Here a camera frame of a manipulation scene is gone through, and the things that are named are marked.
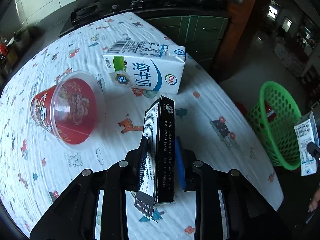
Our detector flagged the condiment jars on counter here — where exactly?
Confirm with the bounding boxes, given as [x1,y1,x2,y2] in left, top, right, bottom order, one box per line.
[1,28,30,79]

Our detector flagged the person's right hand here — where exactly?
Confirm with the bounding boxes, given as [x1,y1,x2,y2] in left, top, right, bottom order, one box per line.
[308,189,320,212]

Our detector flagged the red snack bag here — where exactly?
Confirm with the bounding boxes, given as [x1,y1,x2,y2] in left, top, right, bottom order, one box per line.
[265,101,277,123]

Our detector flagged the green plastic waste basket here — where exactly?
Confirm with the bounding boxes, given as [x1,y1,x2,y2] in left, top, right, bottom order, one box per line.
[246,81,302,171]

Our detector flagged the green kitchen cabinet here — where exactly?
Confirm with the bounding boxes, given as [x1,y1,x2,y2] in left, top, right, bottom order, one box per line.
[146,15,228,61]

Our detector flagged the white green milk carton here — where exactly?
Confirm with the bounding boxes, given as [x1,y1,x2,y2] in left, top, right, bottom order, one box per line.
[104,41,186,94]

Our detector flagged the black gas stove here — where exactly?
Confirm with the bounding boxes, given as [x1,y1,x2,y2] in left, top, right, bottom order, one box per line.
[59,0,179,37]

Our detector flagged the red cartoon plastic cup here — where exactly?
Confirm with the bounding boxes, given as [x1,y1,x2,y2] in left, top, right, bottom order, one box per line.
[30,70,106,151]

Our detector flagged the black white slim box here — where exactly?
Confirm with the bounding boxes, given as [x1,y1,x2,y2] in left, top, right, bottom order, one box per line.
[135,96,175,219]

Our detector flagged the white blue milk carton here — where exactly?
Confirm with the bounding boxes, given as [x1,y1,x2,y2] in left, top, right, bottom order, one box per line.
[294,111,319,176]

